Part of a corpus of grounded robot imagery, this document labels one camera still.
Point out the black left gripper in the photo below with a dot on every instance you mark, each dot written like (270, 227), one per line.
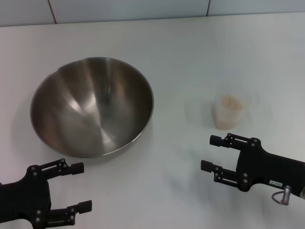
(23, 200)

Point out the stainless steel mixing bowl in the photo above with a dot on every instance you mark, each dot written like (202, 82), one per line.
(95, 107)

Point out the white rice grains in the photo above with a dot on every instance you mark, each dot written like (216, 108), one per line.
(230, 103)

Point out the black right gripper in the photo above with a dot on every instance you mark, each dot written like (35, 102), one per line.
(262, 167)

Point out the clear plastic cup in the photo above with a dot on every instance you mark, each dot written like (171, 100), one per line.
(218, 122)

